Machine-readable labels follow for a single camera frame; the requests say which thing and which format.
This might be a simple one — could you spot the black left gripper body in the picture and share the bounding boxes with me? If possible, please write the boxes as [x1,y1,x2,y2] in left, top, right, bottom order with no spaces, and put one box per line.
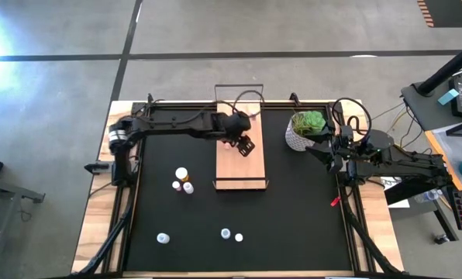
[216,111,253,141]

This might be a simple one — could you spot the grey side desk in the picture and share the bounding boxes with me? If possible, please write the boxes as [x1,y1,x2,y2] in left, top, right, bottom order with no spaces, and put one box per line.
[400,66,462,133]

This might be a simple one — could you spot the black clamp bracket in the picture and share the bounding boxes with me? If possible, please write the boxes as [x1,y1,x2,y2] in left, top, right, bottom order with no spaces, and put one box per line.
[84,161,114,175]

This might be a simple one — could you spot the clear plastic water bottle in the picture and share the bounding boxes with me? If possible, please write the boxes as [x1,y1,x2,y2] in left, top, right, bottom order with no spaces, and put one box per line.
[413,188,441,205]

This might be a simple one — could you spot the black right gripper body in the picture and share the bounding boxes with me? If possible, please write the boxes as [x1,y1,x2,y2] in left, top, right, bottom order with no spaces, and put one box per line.
[333,124,358,174]

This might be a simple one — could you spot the orange pill bottle white cap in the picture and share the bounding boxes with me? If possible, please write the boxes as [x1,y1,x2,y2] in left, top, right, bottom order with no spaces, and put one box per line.
[174,166,191,183]

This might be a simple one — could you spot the potted succulent patterned pot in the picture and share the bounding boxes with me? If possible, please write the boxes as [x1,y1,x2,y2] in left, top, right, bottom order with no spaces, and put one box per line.
[284,110,329,153]

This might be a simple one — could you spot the light blue pad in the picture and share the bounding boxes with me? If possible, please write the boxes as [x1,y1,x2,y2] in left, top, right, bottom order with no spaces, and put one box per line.
[437,88,460,106]

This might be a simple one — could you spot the black mat orange striped edge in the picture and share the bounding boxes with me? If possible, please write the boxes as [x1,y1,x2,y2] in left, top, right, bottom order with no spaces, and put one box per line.
[416,0,462,29]

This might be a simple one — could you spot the black table mat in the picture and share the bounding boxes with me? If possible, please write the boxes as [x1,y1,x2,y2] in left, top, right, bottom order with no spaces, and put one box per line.
[124,108,354,272]

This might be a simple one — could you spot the wood-edged desk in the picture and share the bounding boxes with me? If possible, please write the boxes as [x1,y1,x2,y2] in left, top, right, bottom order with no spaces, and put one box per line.
[424,122,462,191]

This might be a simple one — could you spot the grey metal stand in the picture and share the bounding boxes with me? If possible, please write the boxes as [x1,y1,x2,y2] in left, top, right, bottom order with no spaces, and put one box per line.
[0,174,46,279]

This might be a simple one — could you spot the black aluminium rig frame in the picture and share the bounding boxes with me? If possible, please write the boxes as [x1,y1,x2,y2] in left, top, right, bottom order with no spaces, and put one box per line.
[70,92,405,279]

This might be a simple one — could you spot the black desk leg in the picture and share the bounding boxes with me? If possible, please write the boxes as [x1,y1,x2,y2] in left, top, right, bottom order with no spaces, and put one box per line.
[384,164,460,243]

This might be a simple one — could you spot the wooden shelf black metal frame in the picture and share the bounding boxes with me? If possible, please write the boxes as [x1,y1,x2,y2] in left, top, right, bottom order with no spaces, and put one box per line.
[213,83,270,191]

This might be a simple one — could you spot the white paper sheet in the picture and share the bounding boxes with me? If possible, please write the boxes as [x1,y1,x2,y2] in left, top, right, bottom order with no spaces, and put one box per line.
[380,176,411,209]

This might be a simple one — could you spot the black pole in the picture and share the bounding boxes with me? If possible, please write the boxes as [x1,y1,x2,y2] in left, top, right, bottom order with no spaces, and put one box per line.
[415,37,462,97]

